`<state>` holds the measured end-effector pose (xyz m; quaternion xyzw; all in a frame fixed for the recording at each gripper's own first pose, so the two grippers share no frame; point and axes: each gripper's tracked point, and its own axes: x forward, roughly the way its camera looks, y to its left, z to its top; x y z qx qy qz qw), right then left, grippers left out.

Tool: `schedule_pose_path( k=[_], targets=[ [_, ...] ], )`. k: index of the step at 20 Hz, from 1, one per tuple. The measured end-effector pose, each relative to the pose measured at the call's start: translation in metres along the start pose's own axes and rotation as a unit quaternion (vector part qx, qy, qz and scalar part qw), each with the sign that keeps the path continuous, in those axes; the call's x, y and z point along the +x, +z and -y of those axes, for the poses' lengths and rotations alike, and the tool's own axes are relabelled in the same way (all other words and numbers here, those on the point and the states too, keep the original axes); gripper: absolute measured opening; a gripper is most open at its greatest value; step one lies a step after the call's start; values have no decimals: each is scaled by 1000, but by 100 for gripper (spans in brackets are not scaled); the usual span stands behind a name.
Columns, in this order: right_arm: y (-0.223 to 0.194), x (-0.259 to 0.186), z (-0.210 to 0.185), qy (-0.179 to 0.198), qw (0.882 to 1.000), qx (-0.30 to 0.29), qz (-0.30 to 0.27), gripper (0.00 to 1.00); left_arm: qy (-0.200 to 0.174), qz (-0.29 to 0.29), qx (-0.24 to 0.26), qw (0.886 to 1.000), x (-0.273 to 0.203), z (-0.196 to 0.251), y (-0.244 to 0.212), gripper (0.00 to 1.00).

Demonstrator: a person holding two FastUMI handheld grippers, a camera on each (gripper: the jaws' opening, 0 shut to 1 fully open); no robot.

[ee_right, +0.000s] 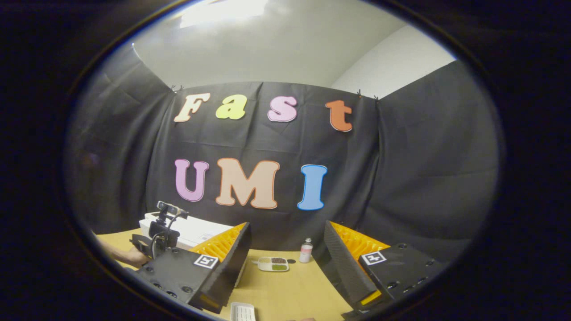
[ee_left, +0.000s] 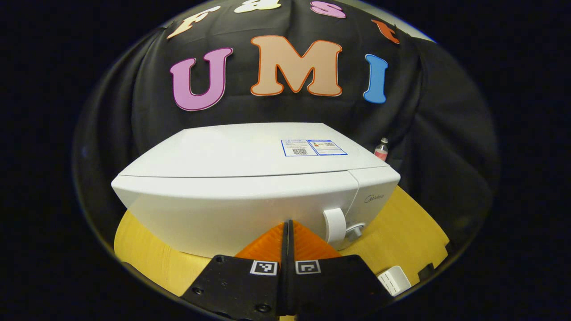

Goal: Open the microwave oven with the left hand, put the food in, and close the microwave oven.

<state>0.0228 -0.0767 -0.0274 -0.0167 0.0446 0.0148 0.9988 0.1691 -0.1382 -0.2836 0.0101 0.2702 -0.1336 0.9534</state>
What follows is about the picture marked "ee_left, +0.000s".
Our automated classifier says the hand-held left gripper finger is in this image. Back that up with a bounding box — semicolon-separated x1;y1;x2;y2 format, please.
288;220;393;319
180;221;288;321

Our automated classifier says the white microwave oven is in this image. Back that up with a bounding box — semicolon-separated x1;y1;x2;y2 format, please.
111;122;401;259

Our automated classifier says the white rectangular dish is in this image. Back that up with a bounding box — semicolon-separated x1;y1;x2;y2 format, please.
377;266;412;297

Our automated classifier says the small clear bottle pink label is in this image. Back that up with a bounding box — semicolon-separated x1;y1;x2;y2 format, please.
374;137;389;162

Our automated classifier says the black backdrop cloth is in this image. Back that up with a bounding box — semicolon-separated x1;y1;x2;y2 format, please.
74;0;499;250

